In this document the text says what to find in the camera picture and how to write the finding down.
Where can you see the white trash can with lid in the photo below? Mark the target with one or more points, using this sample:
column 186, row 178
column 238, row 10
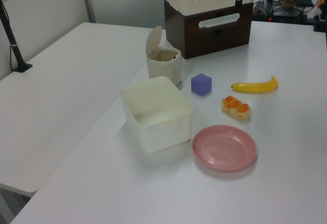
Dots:
column 163, row 70

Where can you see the black clamp device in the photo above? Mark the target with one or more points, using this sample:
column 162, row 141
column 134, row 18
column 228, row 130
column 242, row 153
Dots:
column 319, row 23

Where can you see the yellow toy banana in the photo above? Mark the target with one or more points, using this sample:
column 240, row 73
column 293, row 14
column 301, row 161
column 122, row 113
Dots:
column 255, row 87

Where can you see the purple cube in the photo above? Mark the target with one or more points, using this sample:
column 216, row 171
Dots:
column 201, row 85

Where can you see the orange glazed toy bread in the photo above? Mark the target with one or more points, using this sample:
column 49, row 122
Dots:
column 236, row 107

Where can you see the pink plastic plate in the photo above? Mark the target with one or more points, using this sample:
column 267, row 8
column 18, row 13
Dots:
column 223, row 148

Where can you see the white plastic storage box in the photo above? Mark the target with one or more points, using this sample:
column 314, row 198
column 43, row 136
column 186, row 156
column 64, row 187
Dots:
column 153, row 137

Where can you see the black camera stand pole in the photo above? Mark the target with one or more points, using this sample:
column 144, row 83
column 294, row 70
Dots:
column 15, row 50

